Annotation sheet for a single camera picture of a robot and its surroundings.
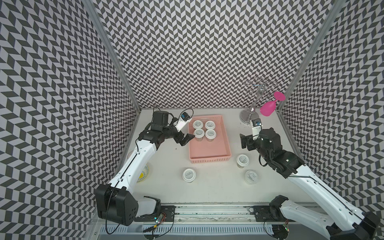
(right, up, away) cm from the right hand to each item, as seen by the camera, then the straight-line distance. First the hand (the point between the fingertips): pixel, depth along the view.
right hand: (250, 135), depth 74 cm
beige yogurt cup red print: (-19, +5, +27) cm, 33 cm away
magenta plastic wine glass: (+18, +15, +21) cm, 32 cm away
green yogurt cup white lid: (-27, +5, +27) cm, 38 cm away
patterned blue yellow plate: (-58, -24, +10) cm, 63 cm away
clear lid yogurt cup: (+2, -24, +6) cm, 25 cm away
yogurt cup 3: (-1, -16, +10) cm, 19 cm away
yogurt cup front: (-31, -22, +5) cm, 39 cm away
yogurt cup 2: (-19, -2, +21) cm, 28 cm away
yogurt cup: (-26, -2, +21) cm, 34 cm away
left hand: (-32, +2, +3) cm, 32 cm away
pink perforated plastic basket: (-13, -12, +22) cm, 28 cm away
